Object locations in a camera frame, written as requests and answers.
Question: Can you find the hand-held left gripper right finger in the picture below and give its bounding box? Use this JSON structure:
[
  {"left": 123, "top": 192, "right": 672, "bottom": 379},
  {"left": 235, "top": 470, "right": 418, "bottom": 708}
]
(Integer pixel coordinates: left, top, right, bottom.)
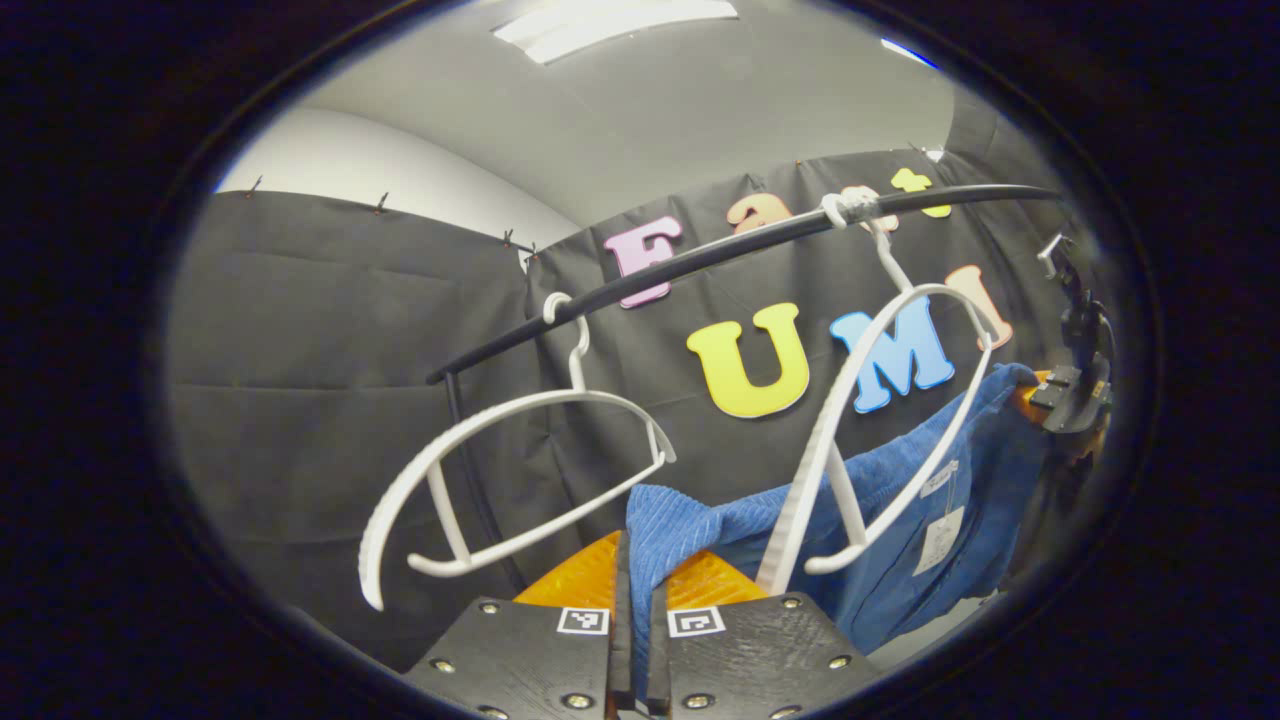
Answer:
[{"left": 645, "top": 548, "right": 883, "bottom": 720}]

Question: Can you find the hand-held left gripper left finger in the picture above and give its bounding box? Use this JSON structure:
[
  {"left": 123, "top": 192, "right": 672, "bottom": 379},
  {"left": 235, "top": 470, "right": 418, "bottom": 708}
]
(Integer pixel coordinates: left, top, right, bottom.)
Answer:
[{"left": 403, "top": 530, "right": 635, "bottom": 720}]

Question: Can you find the blue corduroy jacket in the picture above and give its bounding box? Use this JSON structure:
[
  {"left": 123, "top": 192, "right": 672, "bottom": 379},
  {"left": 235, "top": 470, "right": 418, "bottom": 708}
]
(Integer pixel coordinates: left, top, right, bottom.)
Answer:
[{"left": 625, "top": 362, "right": 1051, "bottom": 691}]

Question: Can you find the black metal clothes rack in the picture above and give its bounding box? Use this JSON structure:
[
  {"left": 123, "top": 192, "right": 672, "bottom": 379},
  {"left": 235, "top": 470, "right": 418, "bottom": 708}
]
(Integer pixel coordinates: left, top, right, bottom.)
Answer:
[{"left": 425, "top": 183, "right": 1063, "bottom": 596}]

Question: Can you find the white plastic clothes hanger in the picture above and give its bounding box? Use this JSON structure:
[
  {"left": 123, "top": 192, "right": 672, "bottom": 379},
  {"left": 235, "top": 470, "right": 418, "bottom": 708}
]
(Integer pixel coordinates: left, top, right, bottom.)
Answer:
[
  {"left": 755, "top": 190, "right": 1001, "bottom": 599},
  {"left": 357, "top": 292, "right": 678, "bottom": 613}
]

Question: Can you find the black backdrop cloth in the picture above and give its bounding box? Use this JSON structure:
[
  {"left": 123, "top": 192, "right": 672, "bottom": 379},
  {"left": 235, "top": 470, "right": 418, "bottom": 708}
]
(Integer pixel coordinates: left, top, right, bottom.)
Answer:
[{"left": 165, "top": 95, "right": 1111, "bottom": 673}]

